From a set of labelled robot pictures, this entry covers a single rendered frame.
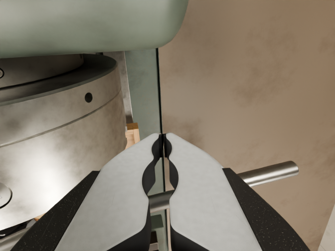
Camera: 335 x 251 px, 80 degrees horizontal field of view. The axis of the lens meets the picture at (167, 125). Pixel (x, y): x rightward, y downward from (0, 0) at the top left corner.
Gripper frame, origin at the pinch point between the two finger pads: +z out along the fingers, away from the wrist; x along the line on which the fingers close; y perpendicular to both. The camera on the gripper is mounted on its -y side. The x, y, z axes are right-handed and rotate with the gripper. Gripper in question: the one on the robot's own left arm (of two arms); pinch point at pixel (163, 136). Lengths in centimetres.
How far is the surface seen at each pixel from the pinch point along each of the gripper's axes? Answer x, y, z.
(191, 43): 16, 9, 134
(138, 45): -1.8, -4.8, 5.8
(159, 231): -5, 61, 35
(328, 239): 222, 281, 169
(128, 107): -11.0, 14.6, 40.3
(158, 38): -0.3, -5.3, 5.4
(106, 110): -7.3, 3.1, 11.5
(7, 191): -14.6, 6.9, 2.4
